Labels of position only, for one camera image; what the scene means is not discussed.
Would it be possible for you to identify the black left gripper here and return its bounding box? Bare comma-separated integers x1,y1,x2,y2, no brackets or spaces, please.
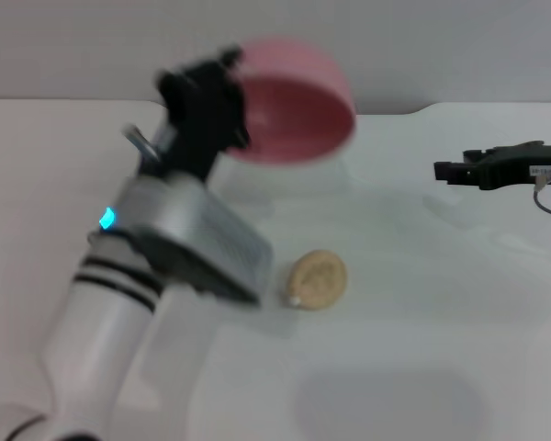
153,45,253,183

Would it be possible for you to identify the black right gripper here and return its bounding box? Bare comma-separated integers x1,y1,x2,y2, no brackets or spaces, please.
433,141,551,192

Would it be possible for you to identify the pink plastic bowl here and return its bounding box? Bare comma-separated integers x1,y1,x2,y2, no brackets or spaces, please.
229,39,357,166

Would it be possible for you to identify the beige egg yolk pastry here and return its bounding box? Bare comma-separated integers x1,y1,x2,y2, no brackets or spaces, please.
287,250,349,312

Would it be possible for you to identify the grey right wrist cable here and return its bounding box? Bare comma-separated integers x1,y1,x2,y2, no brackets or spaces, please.
532,167,551,220

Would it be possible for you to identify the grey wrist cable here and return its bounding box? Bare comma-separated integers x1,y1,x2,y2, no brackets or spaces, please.
532,167,551,220
121,124,163,163

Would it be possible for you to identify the grey left wrist cable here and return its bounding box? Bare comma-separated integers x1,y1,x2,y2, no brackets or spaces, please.
121,124,163,163

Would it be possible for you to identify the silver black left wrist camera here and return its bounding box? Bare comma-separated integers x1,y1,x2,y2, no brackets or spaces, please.
128,183,276,308

